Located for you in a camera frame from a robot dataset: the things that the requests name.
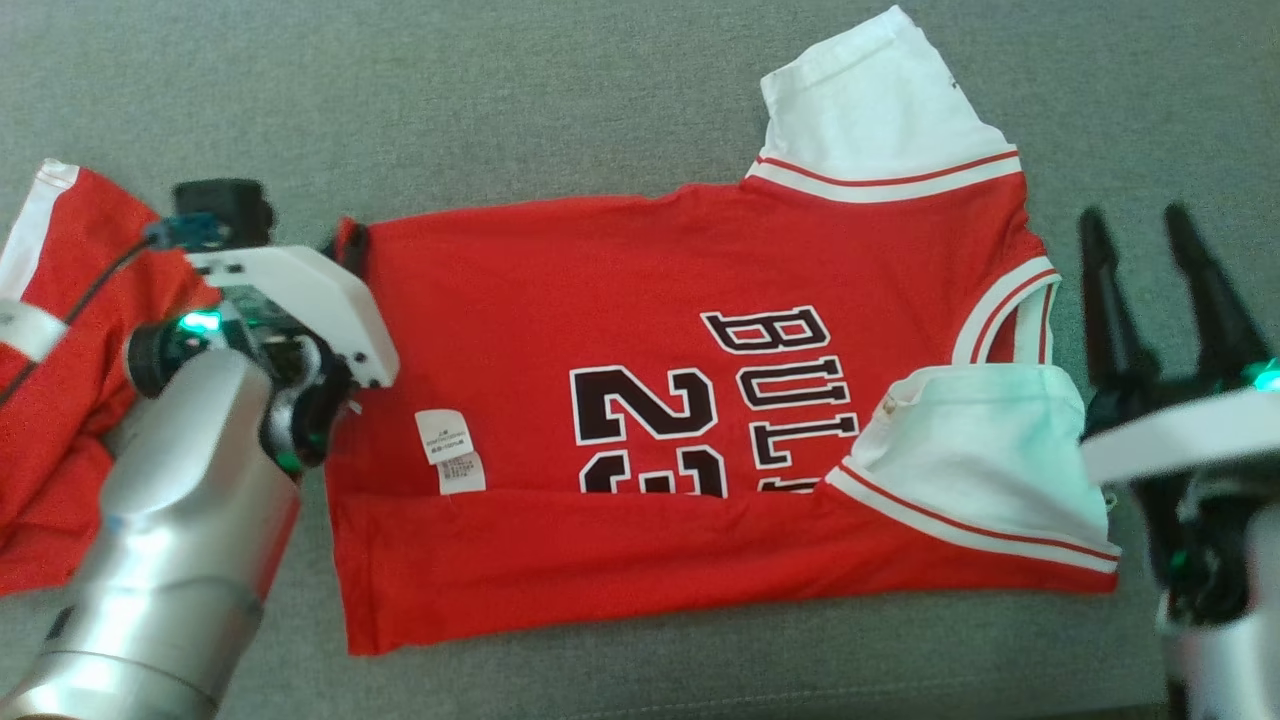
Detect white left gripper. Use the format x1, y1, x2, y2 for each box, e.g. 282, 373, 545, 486
125, 225, 401, 471

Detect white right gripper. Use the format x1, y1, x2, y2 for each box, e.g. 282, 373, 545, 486
1078, 203, 1280, 626

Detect red shorts with white stripe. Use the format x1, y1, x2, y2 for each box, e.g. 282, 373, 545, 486
0, 160, 301, 596

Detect red Bulls jersey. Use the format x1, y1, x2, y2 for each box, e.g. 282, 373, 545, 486
325, 5, 1121, 656

